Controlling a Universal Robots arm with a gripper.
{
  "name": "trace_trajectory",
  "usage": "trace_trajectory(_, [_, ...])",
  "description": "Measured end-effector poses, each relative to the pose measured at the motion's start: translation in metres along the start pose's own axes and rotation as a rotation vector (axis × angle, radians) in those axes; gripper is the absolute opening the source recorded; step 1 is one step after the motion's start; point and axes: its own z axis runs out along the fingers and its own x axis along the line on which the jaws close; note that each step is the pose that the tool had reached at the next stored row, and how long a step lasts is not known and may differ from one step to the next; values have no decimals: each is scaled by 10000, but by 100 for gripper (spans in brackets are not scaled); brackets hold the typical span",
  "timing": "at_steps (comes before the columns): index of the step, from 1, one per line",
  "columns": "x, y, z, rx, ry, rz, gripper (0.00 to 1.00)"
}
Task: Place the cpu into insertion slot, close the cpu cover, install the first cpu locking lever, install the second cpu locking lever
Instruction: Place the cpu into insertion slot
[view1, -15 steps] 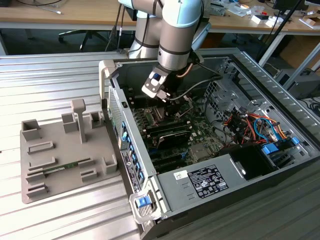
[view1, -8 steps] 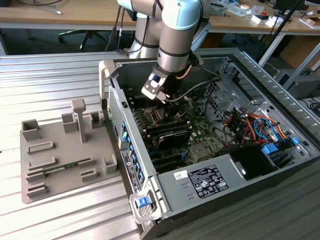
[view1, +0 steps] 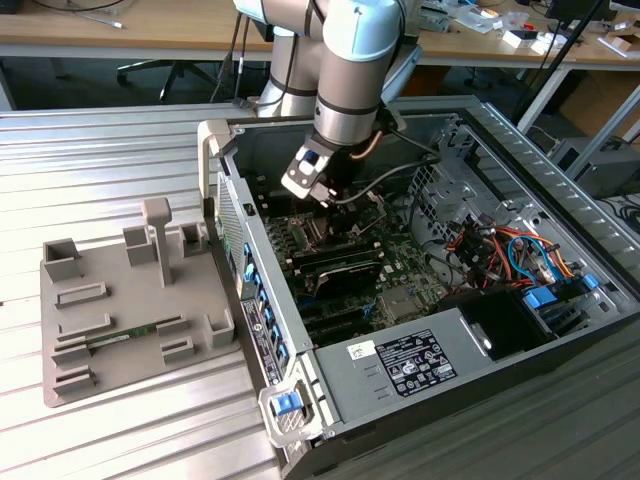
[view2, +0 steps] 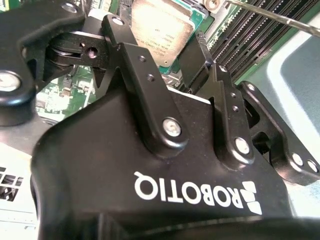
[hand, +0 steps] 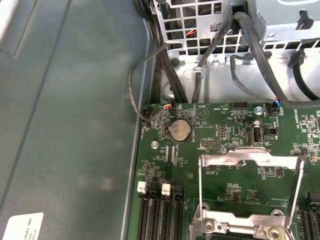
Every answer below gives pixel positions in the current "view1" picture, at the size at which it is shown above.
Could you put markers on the large brown cardboard box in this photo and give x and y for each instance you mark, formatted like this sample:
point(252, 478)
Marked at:
point(600, 100)

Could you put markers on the open PC case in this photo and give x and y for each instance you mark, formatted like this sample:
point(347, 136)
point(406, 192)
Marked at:
point(260, 160)

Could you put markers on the black clip RAM slot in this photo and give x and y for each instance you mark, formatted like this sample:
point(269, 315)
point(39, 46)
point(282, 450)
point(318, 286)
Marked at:
point(332, 259)
point(332, 248)

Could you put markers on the green motherboard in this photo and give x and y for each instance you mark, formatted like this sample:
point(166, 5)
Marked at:
point(400, 270)

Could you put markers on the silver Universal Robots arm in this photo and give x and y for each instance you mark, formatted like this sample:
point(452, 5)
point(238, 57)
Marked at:
point(350, 90)

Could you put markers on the black monitor base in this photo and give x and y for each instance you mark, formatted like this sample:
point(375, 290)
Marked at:
point(562, 10)

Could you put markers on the wooden desk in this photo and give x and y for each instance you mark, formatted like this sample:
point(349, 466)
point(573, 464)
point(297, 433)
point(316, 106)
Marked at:
point(150, 30)
point(585, 56)

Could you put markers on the metal locking lever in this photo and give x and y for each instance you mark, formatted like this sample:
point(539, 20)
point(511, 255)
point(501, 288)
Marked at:
point(293, 200)

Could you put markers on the blue plastic tab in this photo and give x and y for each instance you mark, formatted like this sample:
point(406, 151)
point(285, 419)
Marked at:
point(590, 281)

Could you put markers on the clear plastic bag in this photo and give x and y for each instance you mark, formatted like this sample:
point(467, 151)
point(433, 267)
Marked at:
point(480, 17)

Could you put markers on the black graphics card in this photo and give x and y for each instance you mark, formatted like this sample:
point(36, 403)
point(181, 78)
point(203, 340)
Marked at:
point(350, 280)

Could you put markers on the grey power supply unit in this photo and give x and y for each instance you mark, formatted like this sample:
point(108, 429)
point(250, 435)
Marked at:
point(350, 400)

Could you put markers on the blue case latch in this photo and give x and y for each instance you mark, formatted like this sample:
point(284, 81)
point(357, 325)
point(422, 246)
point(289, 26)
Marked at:
point(282, 405)

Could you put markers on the blue disk carrier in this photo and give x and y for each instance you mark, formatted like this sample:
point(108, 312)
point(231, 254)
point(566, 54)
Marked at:
point(539, 301)

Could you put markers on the CPU socket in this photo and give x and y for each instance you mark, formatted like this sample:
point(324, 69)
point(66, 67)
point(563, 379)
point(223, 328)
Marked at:
point(311, 232)

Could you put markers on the small white box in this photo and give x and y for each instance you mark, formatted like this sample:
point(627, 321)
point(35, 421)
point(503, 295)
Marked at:
point(542, 47)
point(512, 40)

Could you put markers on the black expansion slot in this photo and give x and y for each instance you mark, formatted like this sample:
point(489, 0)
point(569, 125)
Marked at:
point(345, 331)
point(340, 316)

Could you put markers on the grey computer box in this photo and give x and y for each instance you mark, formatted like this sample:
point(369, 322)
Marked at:
point(610, 170)

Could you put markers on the silver metal drive cage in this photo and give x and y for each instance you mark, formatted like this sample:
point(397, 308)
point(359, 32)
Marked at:
point(465, 192)

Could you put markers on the black office chair base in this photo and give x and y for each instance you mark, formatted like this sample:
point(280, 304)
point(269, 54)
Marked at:
point(176, 70)

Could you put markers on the grey parts rack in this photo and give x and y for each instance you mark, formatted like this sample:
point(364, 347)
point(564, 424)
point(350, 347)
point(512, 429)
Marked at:
point(125, 295)

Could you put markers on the small open cardboard box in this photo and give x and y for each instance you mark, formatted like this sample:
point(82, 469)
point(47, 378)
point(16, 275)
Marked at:
point(625, 45)

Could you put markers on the silver pen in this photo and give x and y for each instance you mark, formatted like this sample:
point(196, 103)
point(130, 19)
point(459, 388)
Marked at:
point(102, 20)

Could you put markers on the green RAM stick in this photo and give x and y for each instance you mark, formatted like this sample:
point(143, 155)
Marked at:
point(130, 332)

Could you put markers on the white clip RAM slot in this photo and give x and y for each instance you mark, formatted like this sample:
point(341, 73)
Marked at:
point(332, 264)
point(332, 254)

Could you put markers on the black stand pole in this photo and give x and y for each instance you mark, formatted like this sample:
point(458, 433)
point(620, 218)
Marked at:
point(545, 80)

